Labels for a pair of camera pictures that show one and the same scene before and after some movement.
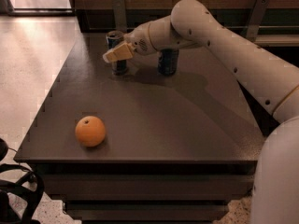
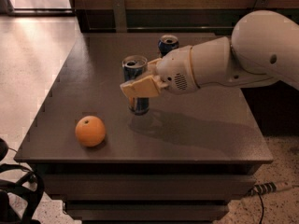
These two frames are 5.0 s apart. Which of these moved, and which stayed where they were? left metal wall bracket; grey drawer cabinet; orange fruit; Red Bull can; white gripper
Moved: white gripper; Red Bull can
Stayed: orange fruit; grey drawer cabinet; left metal wall bracket
